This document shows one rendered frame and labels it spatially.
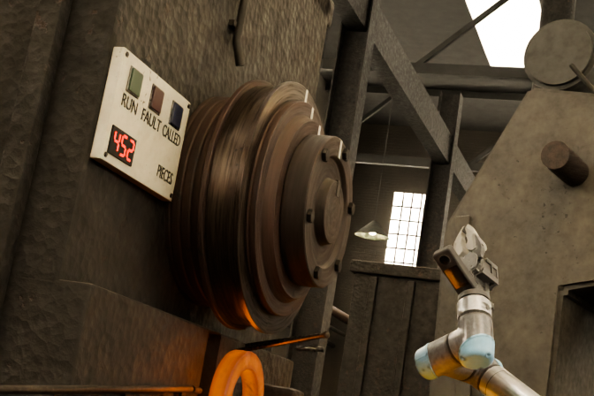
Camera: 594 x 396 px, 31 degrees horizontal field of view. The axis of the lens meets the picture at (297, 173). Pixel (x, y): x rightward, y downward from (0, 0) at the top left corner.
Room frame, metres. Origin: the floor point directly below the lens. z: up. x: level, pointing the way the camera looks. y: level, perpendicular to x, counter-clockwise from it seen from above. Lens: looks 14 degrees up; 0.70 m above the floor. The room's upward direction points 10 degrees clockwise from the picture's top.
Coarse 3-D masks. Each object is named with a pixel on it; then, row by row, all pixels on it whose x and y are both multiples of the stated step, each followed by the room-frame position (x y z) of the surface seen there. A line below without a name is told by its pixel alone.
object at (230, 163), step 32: (256, 96) 1.85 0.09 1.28; (288, 96) 1.90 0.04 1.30; (224, 128) 1.81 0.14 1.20; (256, 128) 1.78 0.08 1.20; (224, 160) 1.79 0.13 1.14; (224, 192) 1.79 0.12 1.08; (224, 224) 1.80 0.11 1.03; (224, 256) 1.82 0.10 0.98; (224, 288) 1.87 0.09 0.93; (256, 320) 1.93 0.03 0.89; (288, 320) 2.09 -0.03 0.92
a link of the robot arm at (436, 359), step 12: (444, 336) 2.39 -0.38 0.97; (420, 348) 2.43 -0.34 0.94; (432, 348) 2.39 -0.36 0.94; (444, 348) 2.36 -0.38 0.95; (420, 360) 2.41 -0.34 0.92; (432, 360) 2.39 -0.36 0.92; (444, 360) 2.37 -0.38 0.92; (456, 360) 2.36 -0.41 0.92; (420, 372) 2.42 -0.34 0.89; (432, 372) 2.40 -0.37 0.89; (444, 372) 2.40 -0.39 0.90; (456, 372) 2.41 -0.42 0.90; (468, 372) 2.43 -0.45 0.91
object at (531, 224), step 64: (576, 64) 4.46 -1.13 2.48; (512, 128) 4.56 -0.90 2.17; (576, 128) 4.39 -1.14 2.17; (512, 192) 4.54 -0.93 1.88; (576, 192) 4.38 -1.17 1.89; (512, 256) 4.52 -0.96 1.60; (576, 256) 4.36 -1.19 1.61; (448, 320) 4.66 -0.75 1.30; (512, 320) 4.50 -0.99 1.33; (576, 320) 4.57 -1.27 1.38; (448, 384) 4.64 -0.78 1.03; (576, 384) 4.64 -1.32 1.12
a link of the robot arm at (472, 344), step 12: (468, 312) 2.34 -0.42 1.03; (480, 312) 2.33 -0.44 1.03; (468, 324) 2.32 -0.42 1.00; (480, 324) 2.32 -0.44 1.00; (456, 336) 2.34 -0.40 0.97; (468, 336) 2.31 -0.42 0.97; (480, 336) 2.30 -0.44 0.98; (492, 336) 2.33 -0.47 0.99; (456, 348) 2.34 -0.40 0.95; (468, 348) 2.30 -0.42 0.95; (480, 348) 2.29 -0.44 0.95; (492, 348) 2.31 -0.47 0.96; (468, 360) 2.31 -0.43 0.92; (480, 360) 2.31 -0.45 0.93; (492, 360) 2.31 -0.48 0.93
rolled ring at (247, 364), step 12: (228, 360) 1.94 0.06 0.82; (240, 360) 1.94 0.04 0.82; (252, 360) 1.99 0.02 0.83; (216, 372) 1.92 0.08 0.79; (228, 372) 1.92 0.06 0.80; (240, 372) 1.95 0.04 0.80; (252, 372) 2.01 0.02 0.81; (216, 384) 1.91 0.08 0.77; (228, 384) 1.91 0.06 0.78; (252, 384) 2.03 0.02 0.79
